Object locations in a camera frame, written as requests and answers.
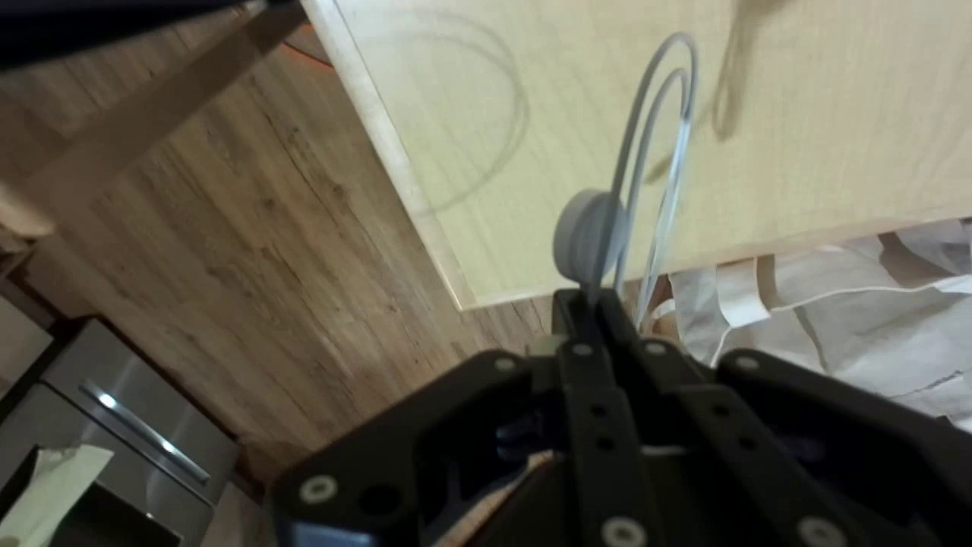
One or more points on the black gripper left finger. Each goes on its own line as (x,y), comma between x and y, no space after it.
(598,446)

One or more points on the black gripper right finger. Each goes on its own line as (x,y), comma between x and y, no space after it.
(731,458)

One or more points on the stainless steel oven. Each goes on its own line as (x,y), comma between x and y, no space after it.
(161,401)

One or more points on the pale hanging dish cloth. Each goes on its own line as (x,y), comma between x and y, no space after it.
(50,488)

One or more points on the white tote bag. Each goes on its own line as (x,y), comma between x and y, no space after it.
(871,325)

